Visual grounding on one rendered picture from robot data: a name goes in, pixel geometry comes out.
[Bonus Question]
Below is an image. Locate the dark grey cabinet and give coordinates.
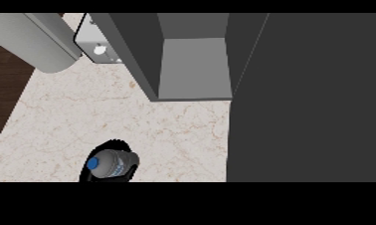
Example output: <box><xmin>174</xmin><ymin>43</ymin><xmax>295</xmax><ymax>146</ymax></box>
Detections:
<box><xmin>88</xmin><ymin>12</ymin><xmax>270</xmax><ymax>104</ymax></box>

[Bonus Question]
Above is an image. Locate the dark grey cabinet door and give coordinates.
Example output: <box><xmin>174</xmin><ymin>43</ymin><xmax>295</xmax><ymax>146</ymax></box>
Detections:
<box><xmin>224</xmin><ymin>12</ymin><xmax>376</xmax><ymax>183</ymax></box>

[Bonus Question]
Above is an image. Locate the clear water bottle blue cap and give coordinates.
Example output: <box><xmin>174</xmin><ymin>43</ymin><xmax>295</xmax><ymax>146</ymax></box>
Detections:
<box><xmin>85</xmin><ymin>148</ymin><xmax>143</xmax><ymax>180</ymax></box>

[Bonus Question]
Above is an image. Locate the pale grey rounded appliance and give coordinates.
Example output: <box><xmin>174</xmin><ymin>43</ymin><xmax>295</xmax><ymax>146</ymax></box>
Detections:
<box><xmin>0</xmin><ymin>12</ymin><xmax>84</xmax><ymax>75</ymax></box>

